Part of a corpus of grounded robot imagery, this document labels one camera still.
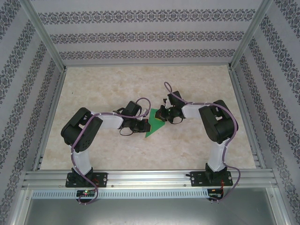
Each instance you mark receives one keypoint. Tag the short aluminium frame post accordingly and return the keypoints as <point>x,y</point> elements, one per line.
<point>280,206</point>
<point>20,206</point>

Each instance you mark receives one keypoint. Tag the grey metal sheet panel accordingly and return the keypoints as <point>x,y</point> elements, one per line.
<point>150,211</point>

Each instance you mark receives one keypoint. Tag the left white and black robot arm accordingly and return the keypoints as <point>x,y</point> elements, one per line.
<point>83,161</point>

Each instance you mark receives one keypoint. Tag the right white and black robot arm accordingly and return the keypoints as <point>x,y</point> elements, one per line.
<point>218,157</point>

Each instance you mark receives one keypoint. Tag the aluminium side rail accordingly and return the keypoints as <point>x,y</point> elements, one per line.
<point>245,117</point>
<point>52,117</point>

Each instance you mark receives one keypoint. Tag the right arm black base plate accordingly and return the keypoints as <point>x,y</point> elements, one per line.
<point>199,179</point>

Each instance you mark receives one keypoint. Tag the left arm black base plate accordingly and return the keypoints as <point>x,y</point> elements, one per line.
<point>103,180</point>

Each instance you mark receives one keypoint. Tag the aluminium mounting rail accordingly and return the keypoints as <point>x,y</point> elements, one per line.
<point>150,178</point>

